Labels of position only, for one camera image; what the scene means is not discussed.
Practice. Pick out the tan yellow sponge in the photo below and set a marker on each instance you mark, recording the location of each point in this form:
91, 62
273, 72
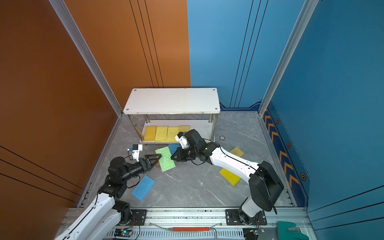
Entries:
237, 152

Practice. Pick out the green sponge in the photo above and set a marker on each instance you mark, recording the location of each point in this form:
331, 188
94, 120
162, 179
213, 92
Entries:
166, 163

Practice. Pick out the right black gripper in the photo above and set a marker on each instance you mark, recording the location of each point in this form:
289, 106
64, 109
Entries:
179, 150

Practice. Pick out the white two-tier shelf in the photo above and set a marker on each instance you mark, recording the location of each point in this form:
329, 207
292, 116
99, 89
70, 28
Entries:
197, 108

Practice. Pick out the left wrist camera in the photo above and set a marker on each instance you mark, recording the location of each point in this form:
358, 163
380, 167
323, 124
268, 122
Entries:
134, 152

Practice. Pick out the aluminium frame post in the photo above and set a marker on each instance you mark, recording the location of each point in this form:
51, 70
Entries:
75, 34
292, 43

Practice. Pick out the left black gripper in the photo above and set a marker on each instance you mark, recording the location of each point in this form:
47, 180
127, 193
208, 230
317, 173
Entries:
145, 165

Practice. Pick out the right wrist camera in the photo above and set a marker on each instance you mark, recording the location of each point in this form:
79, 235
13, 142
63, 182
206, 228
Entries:
182, 140

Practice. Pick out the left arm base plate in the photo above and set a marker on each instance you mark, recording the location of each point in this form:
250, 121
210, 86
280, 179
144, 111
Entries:
133, 217

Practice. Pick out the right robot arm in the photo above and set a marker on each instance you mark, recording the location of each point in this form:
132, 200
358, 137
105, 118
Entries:
265, 184

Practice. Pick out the left circuit board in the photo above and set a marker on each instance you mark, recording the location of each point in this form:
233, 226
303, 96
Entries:
126, 233

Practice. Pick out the dark yellow sponge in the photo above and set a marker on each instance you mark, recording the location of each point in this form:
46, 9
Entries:
184, 129

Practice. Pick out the light yellow sponge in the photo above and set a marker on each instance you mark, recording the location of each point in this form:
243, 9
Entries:
171, 134
161, 133

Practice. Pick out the right aluminium frame post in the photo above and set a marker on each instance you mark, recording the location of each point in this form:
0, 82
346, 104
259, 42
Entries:
292, 43

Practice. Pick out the red handled tool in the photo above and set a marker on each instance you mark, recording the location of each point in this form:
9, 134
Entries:
193, 229

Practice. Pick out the right circuit board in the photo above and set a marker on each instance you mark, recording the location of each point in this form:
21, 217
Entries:
257, 231

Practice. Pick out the circuit board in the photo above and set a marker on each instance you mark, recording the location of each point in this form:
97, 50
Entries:
257, 231
126, 233

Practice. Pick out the left aluminium frame post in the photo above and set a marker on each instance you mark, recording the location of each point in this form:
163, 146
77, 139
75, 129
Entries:
75, 34

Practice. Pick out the thick yellow sponge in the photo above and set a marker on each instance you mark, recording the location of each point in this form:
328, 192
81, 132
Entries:
150, 133

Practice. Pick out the small blue sponge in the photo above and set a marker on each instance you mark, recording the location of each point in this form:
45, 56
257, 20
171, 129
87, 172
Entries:
173, 148

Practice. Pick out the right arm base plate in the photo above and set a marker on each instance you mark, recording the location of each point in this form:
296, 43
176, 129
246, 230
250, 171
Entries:
237, 218

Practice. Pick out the green glove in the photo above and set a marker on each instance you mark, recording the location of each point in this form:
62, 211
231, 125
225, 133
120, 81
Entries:
285, 232

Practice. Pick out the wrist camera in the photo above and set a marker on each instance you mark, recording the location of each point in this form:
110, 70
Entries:
134, 152
182, 140

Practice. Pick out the large blue sponge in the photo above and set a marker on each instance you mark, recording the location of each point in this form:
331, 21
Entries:
143, 188

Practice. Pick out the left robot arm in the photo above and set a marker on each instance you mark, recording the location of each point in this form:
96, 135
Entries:
107, 209

